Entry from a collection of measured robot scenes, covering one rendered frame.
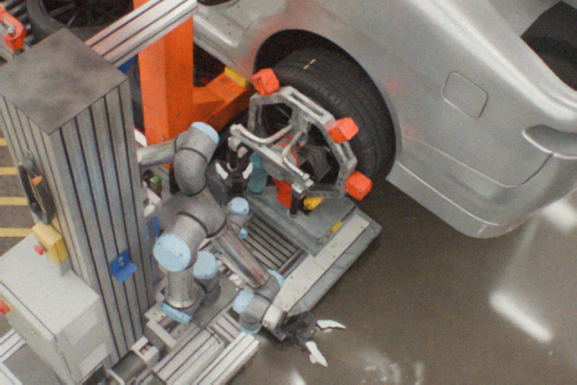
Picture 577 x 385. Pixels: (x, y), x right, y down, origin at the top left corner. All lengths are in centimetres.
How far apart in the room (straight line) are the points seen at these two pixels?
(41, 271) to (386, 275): 201
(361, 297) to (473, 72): 159
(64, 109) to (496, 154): 163
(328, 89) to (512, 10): 135
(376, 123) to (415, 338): 124
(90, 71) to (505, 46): 141
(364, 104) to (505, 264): 150
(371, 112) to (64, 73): 152
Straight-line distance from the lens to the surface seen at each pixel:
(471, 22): 261
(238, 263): 240
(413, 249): 401
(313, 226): 370
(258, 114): 326
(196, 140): 258
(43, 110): 179
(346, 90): 300
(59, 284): 244
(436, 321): 386
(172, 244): 220
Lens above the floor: 339
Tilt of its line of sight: 55 degrees down
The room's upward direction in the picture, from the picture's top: 10 degrees clockwise
